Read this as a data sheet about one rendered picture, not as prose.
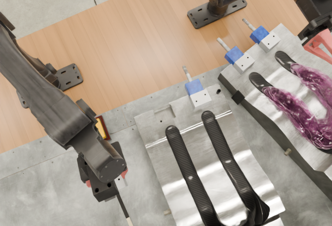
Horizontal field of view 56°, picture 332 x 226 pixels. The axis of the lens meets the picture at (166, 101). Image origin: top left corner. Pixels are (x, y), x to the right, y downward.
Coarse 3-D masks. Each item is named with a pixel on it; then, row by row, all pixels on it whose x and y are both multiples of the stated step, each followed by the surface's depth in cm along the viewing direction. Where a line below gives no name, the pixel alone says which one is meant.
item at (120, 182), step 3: (120, 177) 76; (117, 180) 76; (120, 180) 76; (123, 180) 76; (117, 183) 76; (120, 183) 76; (123, 183) 76; (126, 183) 80; (117, 186) 75; (120, 186) 75; (123, 186) 75; (126, 186) 79
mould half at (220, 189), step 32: (224, 96) 89; (160, 128) 86; (192, 128) 86; (224, 128) 87; (160, 160) 84; (192, 160) 85; (224, 192) 79; (256, 192) 78; (192, 224) 76; (224, 224) 76
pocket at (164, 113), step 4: (168, 104) 89; (160, 108) 89; (164, 108) 89; (168, 108) 90; (156, 112) 90; (160, 112) 90; (164, 112) 90; (168, 112) 90; (172, 112) 90; (156, 116) 90; (160, 116) 90; (164, 116) 90; (168, 116) 90; (172, 116) 90; (160, 120) 89; (164, 120) 89
